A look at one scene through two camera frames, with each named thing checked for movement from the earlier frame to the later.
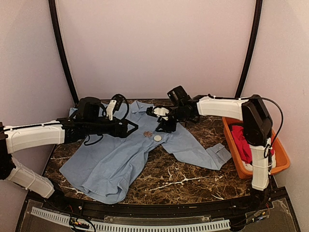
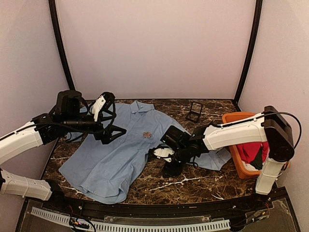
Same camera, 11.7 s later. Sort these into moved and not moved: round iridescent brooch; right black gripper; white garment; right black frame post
Moved: right black gripper
Not moved: right black frame post; round iridescent brooch; white garment
